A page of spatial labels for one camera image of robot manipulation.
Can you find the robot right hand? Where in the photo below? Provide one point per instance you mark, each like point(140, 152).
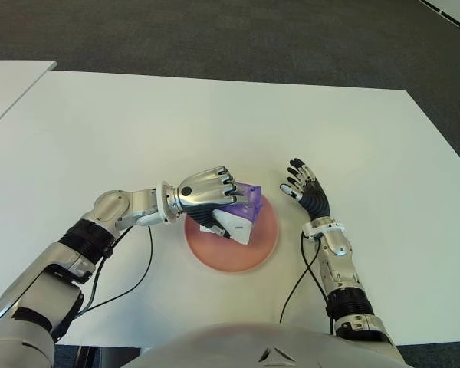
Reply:
point(316, 199)

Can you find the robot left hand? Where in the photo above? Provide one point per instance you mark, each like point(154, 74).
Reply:
point(203, 189)

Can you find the purple white tissue pack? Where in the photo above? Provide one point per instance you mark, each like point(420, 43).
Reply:
point(241, 226)

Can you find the silver black robot left arm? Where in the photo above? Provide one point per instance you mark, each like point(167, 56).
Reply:
point(111, 207)

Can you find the silver black robot right arm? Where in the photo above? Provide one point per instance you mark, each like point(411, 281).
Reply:
point(339, 268)

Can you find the round pink plate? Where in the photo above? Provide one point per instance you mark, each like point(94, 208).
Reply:
point(230, 257)

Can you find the silver robot torso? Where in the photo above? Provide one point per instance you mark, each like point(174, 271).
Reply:
point(234, 345)

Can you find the adjacent white table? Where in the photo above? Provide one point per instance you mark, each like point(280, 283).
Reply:
point(7, 84)

